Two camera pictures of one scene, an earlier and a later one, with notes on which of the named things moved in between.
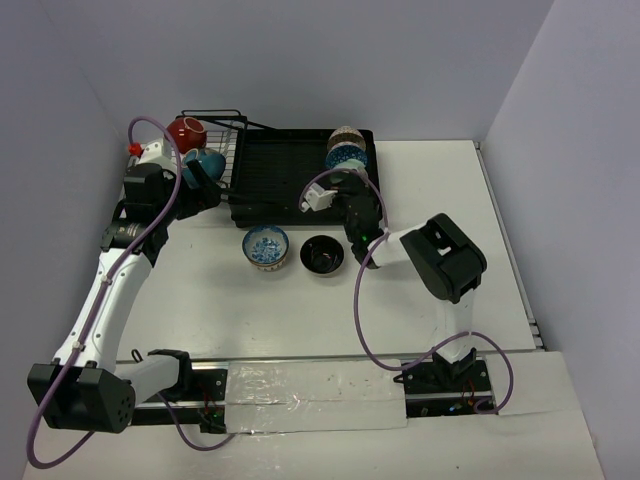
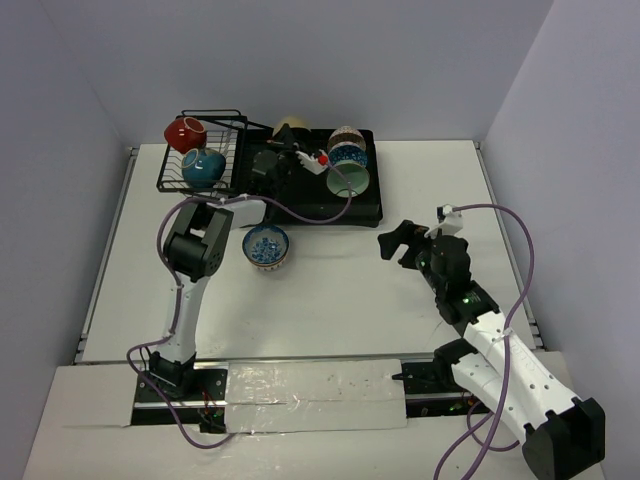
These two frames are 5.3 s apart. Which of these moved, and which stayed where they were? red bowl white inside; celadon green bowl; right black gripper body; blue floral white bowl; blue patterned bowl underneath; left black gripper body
Moved: right black gripper body; left black gripper body
Stayed: celadon green bowl; blue floral white bowl; blue patterned bowl underneath; red bowl white inside
